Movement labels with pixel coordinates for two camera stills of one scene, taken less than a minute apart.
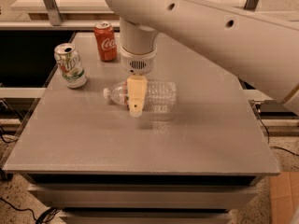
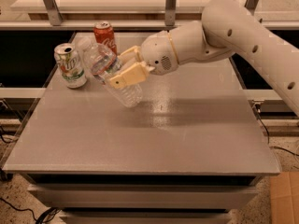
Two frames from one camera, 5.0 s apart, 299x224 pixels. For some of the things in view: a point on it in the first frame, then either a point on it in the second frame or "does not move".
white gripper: [137, 63] -> [157, 54]
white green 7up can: [71, 66] does not move
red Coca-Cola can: [106, 38] does not move
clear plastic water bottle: [161, 95] -> [100, 61]
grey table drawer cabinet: [145, 198] does not move
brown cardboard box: [283, 197] does not move
